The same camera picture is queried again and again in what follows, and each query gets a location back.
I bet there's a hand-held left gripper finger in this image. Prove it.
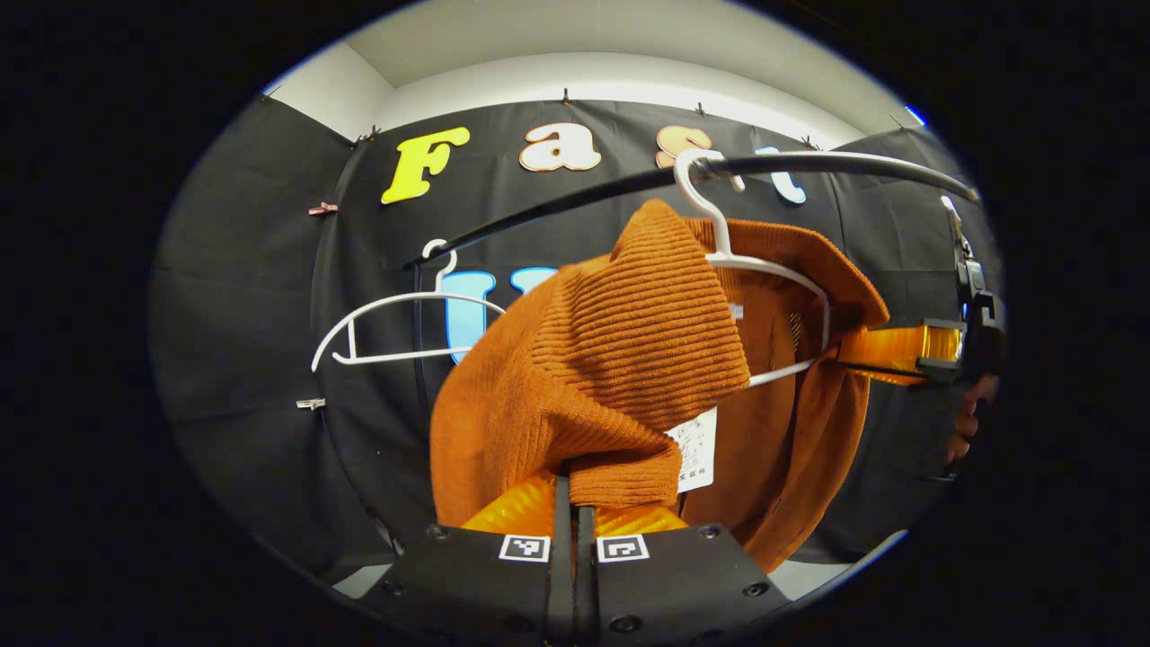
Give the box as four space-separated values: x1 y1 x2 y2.
373 467 576 646
575 503 792 646

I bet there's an orange corduroy shirt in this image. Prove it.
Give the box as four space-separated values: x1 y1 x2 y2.
429 198 890 573

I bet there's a white clothes hanger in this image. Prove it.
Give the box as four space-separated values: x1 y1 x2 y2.
674 148 832 389
312 239 509 372

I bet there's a black backdrop cloth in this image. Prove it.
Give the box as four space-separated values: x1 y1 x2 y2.
148 94 1003 585

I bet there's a black clothes rail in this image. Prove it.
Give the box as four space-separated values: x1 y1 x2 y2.
404 151 980 414

